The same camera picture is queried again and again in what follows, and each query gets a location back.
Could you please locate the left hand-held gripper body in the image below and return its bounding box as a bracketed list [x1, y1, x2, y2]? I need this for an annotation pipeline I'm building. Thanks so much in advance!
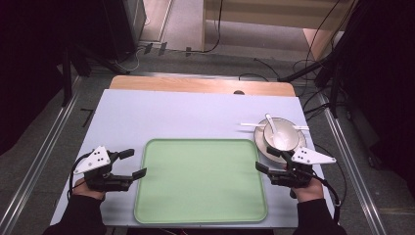
[73, 145, 135, 193]

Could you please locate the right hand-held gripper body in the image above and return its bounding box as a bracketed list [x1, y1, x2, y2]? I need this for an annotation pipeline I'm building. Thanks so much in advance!
[268, 146, 337, 189]

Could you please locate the white plate with dark rim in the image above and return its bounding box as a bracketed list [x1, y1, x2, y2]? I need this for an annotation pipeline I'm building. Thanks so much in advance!
[254, 117, 307, 165]

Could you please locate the white ribbed bowl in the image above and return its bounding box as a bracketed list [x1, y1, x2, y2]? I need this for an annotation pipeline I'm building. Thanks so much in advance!
[262, 117, 300, 152]

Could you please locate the white ceramic spoon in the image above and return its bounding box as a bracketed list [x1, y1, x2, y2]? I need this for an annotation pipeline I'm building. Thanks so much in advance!
[264, 113, 289, 148]

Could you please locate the light green tray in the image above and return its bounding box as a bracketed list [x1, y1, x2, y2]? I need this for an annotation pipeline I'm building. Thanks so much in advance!
[133, 138, 269, 225]

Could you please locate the person's left hand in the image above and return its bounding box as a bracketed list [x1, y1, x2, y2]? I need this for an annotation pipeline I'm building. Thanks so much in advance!
[71, 177, 106, 201]

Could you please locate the person's right hand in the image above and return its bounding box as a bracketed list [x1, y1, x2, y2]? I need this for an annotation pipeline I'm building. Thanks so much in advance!
[291, 178, 325, 204]

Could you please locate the black metal stand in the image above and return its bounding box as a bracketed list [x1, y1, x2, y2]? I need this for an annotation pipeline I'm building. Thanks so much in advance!
[61, 45, 75, 108]

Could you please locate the black tripod stand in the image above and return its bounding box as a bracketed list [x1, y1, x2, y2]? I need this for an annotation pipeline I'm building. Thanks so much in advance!
[277, 0, 363, 118]

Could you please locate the dark grey cabinet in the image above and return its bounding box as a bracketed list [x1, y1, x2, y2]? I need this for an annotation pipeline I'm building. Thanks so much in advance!
[104, 0, 147, 60]

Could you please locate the light wooden cabinet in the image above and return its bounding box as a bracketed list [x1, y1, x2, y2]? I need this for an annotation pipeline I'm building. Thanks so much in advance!
[202, 0, 356, 62]

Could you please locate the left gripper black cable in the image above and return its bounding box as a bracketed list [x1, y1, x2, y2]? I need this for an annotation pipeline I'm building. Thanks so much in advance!
[68, 153, 96, 200]

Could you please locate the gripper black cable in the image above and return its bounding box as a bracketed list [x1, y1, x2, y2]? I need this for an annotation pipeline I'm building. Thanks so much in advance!
[68, 153, 96, 200]
[312, 172, 342, 226]

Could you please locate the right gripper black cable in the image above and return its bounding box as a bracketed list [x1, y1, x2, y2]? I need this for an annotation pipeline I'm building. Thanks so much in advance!
[312, 172, 342, 226]

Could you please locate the metal floor rail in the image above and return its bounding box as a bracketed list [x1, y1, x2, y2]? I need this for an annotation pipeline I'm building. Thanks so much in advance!
[0, 76, 81, 235]
[317, 92, 388, 235]

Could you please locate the black floor cable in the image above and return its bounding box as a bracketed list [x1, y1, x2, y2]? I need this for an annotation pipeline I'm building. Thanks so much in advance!
[238, 72, 270, 82]

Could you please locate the white floor cable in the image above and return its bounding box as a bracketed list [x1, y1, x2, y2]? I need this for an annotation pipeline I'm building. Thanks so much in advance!
[114, 48, 145, 73]

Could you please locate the black hanging cable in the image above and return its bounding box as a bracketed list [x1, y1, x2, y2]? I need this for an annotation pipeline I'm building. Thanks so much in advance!
[192, 0, 225, 54]

